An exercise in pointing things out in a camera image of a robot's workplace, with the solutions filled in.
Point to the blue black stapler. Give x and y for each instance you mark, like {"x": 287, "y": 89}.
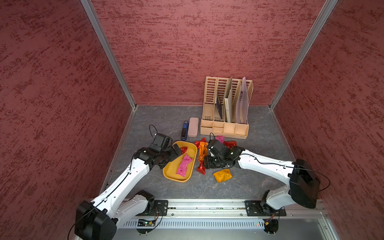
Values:
{"x": 184, "y": 134}

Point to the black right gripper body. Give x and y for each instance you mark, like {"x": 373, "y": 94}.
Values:
{"x": 214, "y": 162}

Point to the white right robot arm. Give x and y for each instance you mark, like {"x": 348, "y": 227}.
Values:
{"x": 298, "y": 182}

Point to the black folder in organizer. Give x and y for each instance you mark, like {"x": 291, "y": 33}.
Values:
{"x": 219, "y": 106}

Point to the red tea bag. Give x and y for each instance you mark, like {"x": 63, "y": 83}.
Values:
{"x": 183, "y": 149}
{"x": 201, "y": 169}
{"x": 230, "y": 144}
{"x": 197, "y": 143}

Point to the pink pencil case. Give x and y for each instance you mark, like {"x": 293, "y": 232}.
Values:
{"x": 193, "y": 127}

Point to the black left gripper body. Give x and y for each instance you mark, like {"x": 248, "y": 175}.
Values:
{"x": 167, "y": 155}

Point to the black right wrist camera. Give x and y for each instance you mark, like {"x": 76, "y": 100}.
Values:
{"x": 217, "y": 149}

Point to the magenta long tea bag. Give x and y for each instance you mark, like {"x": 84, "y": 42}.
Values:
{"x": 182, "y": 169}

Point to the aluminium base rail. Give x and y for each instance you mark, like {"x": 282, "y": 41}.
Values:
{"x": 235, "y": 209}

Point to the yellow plastic storage tray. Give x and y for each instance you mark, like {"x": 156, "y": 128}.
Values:
{"x": 170, "y": 170}

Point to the aluminium corner post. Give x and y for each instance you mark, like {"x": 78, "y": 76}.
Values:
{"x": 316, "y": 28}
{"x": 97, "y": 26}

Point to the aluminium left corner post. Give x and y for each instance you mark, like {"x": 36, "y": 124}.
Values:
{"x": 97, "y": 26}

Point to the magenta tea bag far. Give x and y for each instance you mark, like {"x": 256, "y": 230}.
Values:
{"x": 221, "y": 139}

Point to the beige folder in organizer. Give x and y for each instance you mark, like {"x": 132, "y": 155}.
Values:
{"x": 228, "y": 100}

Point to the lilac clipboard in organizer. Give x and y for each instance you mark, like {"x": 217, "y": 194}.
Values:
{"x": 242, "y": 102}

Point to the white vented cable channel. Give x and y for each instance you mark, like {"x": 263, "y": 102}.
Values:
{"x": 212, "y": 224}

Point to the aluminium right corner post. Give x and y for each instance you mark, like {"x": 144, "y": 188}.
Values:
{"x": 316, "y": 28}

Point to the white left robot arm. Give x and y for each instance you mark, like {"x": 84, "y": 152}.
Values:
{"x": 100, "y": 218}

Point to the orange square tea bag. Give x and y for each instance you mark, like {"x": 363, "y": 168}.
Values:
{"x": 223, "y": 175}

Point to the beige plastic file organizer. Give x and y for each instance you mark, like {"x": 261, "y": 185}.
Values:
{"x": 211, "y": 122}

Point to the orange long tea bag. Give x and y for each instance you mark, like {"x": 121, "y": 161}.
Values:
{"x": 202, "y": 152}

